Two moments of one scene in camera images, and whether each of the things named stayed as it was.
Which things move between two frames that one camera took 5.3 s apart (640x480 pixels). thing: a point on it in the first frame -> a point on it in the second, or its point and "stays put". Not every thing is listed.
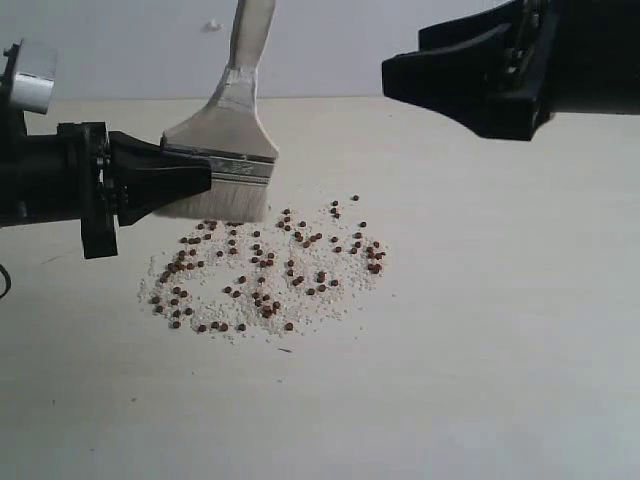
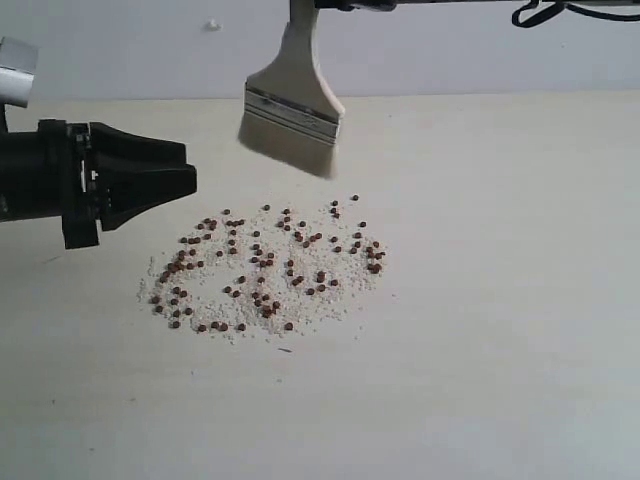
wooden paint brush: (229, 134) -> (289, 112)
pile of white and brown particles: (283, 276) stays put
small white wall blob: (213, 26) stays put
